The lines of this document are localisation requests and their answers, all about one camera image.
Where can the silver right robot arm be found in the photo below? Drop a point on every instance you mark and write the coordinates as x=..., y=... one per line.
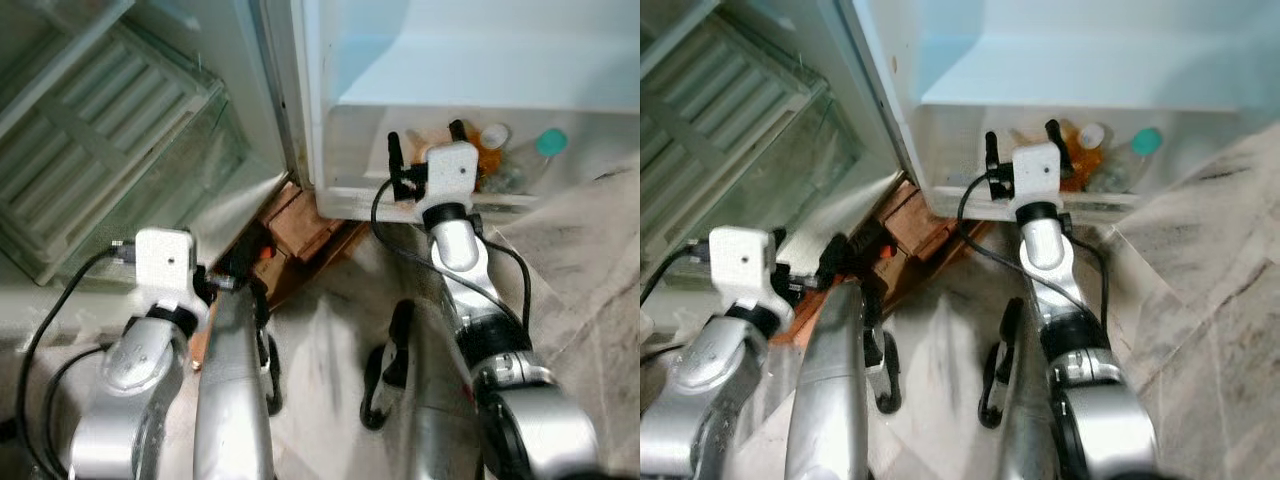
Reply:
x=510, y=380
x=1090, y=390

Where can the white fridge cabinet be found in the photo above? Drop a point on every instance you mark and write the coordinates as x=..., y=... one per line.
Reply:
x=255, y=100
x=870, y=120

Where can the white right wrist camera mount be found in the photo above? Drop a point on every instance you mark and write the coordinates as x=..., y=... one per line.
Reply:
x=450, y=180
x=1036, y=180

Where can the brown wooden base blocks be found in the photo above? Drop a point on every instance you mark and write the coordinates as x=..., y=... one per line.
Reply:
x=305, y=235
x=925, y=225

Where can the white fridge door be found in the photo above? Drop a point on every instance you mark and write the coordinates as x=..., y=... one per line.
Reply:
x=1050, y=60
x=450, y=60

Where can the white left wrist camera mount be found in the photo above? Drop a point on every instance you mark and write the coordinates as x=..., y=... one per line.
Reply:
x=165, y=262
x=738, y=265

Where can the silver left robot leg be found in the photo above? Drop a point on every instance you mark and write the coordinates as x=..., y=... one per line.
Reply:
x=235, y=400
x=825, y=400

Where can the silver right robot leg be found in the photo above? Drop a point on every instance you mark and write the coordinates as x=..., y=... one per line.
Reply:
x=435, y=410
x=1025, y=420

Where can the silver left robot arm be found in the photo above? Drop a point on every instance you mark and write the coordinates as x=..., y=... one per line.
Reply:
x=700, y=380
x=140, y=370

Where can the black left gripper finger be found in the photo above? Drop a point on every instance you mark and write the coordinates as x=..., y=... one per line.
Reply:
x=238, y=262
x=258, y=240
x=870, y=240
x=833, y=258

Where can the orange juice bottle white cap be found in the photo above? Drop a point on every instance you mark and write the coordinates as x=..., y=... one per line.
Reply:
x=492, y=150
x=1090, y=150

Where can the silver robot leg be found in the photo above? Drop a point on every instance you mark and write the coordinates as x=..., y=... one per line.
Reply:
x=435, y=410
x=1025, y=420
x=235, y=400
x=825, y=400

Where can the clear bottle green cap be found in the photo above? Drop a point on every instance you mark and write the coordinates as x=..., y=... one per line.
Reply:
x=1147, y=142
x=550, y=142

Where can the white ribbed crisper cover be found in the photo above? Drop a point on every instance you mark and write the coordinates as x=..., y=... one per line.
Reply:
x=720, y=140
x=100, y=150

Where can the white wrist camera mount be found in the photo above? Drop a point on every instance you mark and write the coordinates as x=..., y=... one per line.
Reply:
x=738, y=265
x=165, y=262
x=1036, y=180
x=450, y=180

